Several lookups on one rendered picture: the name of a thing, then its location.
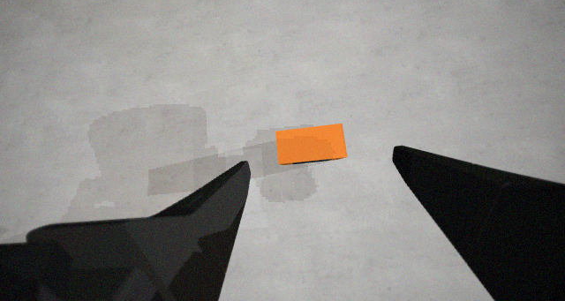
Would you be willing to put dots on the orange block with dark square face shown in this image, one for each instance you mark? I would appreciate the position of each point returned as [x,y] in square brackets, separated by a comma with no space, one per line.
[311,144]

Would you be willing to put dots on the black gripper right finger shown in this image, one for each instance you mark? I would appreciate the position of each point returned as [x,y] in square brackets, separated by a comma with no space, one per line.
[508,228]

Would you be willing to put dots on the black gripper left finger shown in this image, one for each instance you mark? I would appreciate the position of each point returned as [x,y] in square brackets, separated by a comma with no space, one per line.
[184,250]

